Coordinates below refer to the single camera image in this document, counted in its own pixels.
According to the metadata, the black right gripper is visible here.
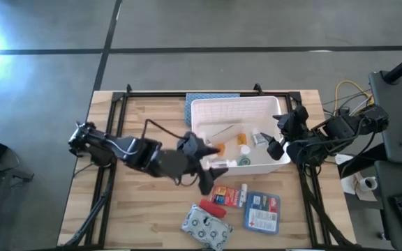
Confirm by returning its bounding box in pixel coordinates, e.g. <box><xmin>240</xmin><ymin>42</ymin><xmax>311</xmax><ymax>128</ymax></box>
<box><xmin>259</xmin><ymin>104</ymin><xmax>310</xmax><ymax>161</ymax></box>

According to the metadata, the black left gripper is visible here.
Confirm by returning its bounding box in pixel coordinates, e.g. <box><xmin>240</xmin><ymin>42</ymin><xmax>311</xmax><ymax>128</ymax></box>
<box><xmin>176</xmin><ymin>130</ymin><xmax>230</xmax><ymax>196</ymax></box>

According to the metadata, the slim white bottle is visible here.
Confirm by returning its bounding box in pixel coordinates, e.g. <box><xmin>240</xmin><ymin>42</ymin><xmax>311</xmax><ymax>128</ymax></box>
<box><xmin>200</xmin><ymin>158</ymin><xmax>239</xmax><ymax>169</ymax></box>

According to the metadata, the small white labelled bottle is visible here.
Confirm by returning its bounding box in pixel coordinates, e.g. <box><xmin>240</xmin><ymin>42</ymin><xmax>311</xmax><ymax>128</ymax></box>
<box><xmin>251</xmin><ymin>129</ymin><xmax>267</xmax><ymax>146</ymax></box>

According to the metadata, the red medicine box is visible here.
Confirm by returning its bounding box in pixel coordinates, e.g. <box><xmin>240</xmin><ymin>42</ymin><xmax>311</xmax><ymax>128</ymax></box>
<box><xmin>209</xmin><ymin>184</ymin><xmax>244</xmax><ymax>209</ymax></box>

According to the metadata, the red package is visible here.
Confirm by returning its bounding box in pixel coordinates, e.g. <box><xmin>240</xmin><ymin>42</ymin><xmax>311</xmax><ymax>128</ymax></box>
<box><xmin>199</xmin><ymin>198</ymin><xmax>228</xmax><ymax>220</ymax></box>

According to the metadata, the white plastic lattice basket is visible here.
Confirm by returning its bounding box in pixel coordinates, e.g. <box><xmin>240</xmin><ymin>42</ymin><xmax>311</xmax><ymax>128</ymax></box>
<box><xmin>190</xmin><ymin>96</ymin><xmax>292</xmax><ymax>176</ymax></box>

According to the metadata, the white pouch blue print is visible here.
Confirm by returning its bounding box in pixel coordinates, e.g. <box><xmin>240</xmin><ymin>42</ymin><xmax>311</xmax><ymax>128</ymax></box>
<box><xmin>181</xmin><ymin>204</ymin><xmax>234</xmax><ymax>251</ymax></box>

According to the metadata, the blue first aid kit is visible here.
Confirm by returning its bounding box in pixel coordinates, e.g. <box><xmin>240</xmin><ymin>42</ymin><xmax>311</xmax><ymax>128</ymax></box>
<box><xmin>243</xmin><ymin>190</ymin><xmax>281</xmax><ymax>235</ymax></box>

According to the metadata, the blue patterned cloth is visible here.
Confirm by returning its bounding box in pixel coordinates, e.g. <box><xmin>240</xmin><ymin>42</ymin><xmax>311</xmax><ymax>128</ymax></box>
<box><xmin>184</xmin><ymin>93</ymin><xmax>241</xmax><ymax>126</ymax></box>

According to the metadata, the white paper napkin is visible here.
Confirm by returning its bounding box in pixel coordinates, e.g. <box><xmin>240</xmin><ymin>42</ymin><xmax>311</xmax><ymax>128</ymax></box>
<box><xmin>340</xmin><ymin>172</ymin><xmax>378</xmax><ymax>202</ymax></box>

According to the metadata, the white mug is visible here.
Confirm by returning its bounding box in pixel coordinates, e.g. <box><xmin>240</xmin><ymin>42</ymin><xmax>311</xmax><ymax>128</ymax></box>
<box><xmin>357</xmin><ymin>176</ymin><xmax>378</xmax><ymax>192</ymax></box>

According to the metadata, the dark gray desk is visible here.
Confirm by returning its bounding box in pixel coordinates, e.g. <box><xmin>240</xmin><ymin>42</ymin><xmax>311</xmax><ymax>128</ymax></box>
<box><xmin>368</xmin><ymin>70</ymin><xmax>402</xmax><ymax>165</ymax></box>

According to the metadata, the dark gray side table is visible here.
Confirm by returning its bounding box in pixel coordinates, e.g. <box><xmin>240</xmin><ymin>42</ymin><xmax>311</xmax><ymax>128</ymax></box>
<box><xmin>373</xmin><ymin>160</ymin><xmax>402</xmax><ymax>251</ymax></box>

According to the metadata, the black equipment stand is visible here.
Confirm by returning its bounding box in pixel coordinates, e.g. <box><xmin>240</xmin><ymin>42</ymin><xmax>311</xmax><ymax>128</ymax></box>
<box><xmin>0</xmin><ymin>146</ymin><xmax>34</xmax><ymax>217</ymax></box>

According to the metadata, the white cable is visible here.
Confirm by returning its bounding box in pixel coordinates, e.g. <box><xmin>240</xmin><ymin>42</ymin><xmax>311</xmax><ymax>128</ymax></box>
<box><xmin>321</xmin><ymin>89</ymin><xmax>375</xmax><ymax>118</ymax></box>

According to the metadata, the black aluminium rig frame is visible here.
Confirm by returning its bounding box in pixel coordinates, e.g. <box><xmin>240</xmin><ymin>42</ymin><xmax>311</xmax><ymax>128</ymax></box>
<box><xmin>57</xmin><ymin>83</ymin><xmax>357</xmax><ymax>250</ymax></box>

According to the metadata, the yellow cable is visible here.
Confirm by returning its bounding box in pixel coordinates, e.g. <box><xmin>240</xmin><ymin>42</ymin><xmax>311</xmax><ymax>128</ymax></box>
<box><xmin>333</xmin><ymin>80</ymin><xmax>375</xmax><ymax>116</ymax></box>

